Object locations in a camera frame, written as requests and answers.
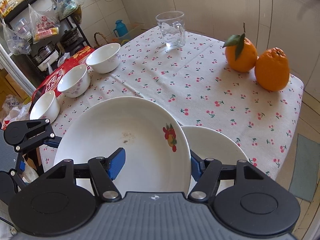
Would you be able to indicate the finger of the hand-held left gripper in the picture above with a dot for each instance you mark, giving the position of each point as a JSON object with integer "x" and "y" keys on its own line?
{"x": 41, "y": 131}

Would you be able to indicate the orange with green leaf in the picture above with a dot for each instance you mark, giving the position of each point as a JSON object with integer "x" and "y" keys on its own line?
{"x": 241, "y": 55}

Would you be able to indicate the clear plastic bag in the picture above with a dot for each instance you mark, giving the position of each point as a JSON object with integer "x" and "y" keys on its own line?
{"x": 67, "y": 3}

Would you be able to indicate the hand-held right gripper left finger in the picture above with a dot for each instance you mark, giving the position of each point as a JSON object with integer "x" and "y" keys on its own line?
{"x": 116, "y": 165}

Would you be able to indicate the teal thermos jug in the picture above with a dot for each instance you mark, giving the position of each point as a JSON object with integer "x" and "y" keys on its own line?
{"x": 121, "y": 29}

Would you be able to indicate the plastic bag with red print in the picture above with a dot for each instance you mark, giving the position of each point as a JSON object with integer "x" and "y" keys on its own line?
{"x": 44, "y": 26}

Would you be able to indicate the clear plastic storage bin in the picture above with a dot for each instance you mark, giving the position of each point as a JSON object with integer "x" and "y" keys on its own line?
{"x": 131, "y": 31}

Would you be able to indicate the white crumpled plastic bag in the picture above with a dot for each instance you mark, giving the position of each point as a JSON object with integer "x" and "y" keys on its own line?
{"x": 15, "y": 108}

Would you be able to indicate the white floral bowl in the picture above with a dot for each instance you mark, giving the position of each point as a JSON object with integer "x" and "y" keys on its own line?
{"x": 74, "y": 80}
{"x": 45, "y": 105}
{"x": 103, "y": 57}

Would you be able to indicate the white plate with fruit print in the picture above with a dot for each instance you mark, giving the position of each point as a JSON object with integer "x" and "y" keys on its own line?
{"x": 215, "y": 147}
{"x": 125, "y": 130}

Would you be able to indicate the green floor mat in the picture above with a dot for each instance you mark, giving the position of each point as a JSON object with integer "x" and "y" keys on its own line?
{"x": 302, "y": 170}

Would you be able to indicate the black cooking pot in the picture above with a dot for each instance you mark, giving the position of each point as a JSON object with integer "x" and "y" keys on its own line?
{"x": 70, "y": 37}

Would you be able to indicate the bumpy orange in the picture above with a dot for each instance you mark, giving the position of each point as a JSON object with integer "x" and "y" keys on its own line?
{"x": 272, "y": 68}

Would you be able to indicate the black storage rack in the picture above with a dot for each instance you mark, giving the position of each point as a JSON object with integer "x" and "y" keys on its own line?
{"x": 80, "y": 30}

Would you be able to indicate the red printed carton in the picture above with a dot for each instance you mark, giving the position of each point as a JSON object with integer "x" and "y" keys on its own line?
{"x": 51, "y": 80}

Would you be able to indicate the wicker basket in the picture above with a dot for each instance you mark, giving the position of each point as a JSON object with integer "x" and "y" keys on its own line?
{"x": 99, "y": 35}

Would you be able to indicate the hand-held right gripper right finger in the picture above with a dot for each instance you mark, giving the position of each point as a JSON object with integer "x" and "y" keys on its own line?
{"x": 196, "y": 166}

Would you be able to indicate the cherry print tablecloth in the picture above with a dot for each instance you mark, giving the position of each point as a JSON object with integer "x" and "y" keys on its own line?
{"x": 200, "y": 85}

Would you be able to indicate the plastic bag with blue print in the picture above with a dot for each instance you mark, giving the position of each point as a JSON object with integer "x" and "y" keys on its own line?
{"x": 16, "y": 39}

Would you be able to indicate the glass mug with water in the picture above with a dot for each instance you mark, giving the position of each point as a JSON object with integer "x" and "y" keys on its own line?
{"x": 172, "y": 31}

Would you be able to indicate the metal steamer pot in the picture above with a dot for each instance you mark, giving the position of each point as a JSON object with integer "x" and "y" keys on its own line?
{"x": 46, "y": 53}

